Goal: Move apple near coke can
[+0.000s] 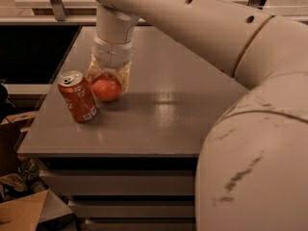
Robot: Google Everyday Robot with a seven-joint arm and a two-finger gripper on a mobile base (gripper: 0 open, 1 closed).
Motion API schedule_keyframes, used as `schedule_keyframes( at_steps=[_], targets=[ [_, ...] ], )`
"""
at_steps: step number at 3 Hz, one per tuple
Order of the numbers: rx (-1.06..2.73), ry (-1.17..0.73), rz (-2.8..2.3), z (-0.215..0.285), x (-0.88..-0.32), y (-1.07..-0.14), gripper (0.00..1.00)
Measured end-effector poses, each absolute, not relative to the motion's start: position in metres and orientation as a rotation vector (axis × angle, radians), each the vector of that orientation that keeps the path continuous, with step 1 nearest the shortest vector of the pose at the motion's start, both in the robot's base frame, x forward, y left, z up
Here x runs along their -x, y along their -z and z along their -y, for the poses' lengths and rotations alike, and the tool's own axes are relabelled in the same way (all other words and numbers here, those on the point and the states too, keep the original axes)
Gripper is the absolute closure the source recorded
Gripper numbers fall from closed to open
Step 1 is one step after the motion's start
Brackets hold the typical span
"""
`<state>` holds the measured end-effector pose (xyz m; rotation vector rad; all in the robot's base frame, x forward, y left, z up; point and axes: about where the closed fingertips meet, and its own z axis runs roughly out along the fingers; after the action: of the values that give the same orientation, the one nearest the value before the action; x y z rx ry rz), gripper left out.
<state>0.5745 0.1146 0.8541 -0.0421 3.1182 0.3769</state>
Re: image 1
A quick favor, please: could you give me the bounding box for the metal railing frame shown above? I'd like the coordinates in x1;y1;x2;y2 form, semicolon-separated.
15;0;275;26

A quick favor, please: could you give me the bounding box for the grey drawer cabinet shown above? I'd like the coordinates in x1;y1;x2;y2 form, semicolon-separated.
19;26;246;231

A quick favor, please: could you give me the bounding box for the cardboard box left side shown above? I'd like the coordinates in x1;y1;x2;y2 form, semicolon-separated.
0;111;38;176

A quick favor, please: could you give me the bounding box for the red apple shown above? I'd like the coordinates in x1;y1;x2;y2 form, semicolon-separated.
91;72;122;102

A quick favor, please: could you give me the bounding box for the red coke can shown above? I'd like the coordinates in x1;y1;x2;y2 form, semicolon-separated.
58;70;96;122

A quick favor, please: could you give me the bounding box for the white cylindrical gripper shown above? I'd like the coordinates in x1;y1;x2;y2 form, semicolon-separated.
87;35;133;94

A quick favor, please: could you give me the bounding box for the cardboard box lower left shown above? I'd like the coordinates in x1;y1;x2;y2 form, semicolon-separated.
0;190;72;231

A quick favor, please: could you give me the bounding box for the cardboard box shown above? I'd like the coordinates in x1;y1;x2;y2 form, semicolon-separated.
0;190;72;231
0;111;38;176

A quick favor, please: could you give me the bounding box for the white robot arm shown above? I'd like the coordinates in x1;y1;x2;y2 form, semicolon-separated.
95;0;308;231

